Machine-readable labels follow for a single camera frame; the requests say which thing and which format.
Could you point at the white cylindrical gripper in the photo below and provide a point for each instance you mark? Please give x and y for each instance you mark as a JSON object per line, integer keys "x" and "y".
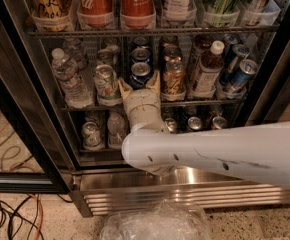
{"x": 141, "y": 99}

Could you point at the blue pepsi can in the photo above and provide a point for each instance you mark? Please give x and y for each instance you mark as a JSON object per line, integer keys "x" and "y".
{"x": 140, "y": 74}
{"x": 141, "y": 42}
{"x": 141, "y": 55}

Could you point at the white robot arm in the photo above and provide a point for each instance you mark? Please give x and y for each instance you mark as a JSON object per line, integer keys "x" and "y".
{"x": 259, "y": 153}

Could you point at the front gold lacroix can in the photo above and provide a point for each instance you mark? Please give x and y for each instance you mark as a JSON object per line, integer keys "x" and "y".
{"x": 173, "y": 78}

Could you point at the front white green can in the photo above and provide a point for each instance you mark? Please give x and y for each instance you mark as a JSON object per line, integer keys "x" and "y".
{"x": 105, "y": 80}

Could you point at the white green can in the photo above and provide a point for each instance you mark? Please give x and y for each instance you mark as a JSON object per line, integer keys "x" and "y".
{"x": 105, "y": 80}
{"x": 92, "y": 139}
{"x": 105, "y": 56}

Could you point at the bottom silver green can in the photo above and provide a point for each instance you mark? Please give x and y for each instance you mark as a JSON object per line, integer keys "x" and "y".
{"x": 171, "y": 125}

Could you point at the bottom blue can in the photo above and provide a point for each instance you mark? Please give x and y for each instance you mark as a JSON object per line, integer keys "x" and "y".
{"x": 194, "y": 124}

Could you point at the bottom white green can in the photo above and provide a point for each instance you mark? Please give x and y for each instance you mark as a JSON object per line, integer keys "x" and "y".
{"x": 92, "y": 139}

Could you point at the right coca cola can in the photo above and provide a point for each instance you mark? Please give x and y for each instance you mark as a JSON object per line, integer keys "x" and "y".
{"x": 136, "y": 0}

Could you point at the coca cola can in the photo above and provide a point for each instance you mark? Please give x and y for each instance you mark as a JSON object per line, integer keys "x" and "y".
{"x": 95, "y": 12}
{"x": 136, "y": 0}

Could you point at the bottom orange can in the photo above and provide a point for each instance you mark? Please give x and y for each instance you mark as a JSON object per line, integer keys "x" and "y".
{"x": 219, "y": 123}

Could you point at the left coca cola can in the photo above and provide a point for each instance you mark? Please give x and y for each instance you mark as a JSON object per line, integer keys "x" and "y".
{"x": 95, "y": 12}

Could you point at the stainless steel fridge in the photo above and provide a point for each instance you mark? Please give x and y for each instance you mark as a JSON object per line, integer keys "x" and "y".
{"x": 101, "y": 183}

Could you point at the tilted blue can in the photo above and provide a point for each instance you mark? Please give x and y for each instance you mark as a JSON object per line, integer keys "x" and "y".
{"x": 236, "y": 54}
{"x": 246, "y": 70}

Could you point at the front tilted blue can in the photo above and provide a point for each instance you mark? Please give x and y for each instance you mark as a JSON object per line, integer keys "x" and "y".
{"x": 246, "y": 70}

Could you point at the open glass fridge door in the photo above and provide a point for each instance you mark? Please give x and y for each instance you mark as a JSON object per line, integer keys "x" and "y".
{"x": 11, "y": 124}

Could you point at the bottom water bottle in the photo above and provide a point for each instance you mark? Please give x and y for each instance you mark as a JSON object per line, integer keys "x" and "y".
{"x": 117, "y": 130}

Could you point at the white capped brown drink bottle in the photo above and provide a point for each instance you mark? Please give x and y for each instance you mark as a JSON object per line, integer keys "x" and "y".
{"x": 208, "y": 68}

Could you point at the rear clear water bottle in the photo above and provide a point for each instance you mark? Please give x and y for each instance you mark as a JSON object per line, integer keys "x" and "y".
{"x": 75, "y": 48}

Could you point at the clear water bottle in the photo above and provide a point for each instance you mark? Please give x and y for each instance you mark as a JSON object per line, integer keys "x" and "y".
{"x": 75, "y": 48}
{"x": 66, "y": 71}

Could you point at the front clear water bottle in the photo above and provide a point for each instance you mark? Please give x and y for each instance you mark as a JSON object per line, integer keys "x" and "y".
{"x": 66, "y": 71}

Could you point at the rear brown drink bottle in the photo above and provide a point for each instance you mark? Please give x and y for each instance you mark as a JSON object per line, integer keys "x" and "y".
{"x": 200, "y": 43}

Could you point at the clear plastic bag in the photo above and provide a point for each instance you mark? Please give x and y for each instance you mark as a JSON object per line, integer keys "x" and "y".
{"x": 165, "y": 221}

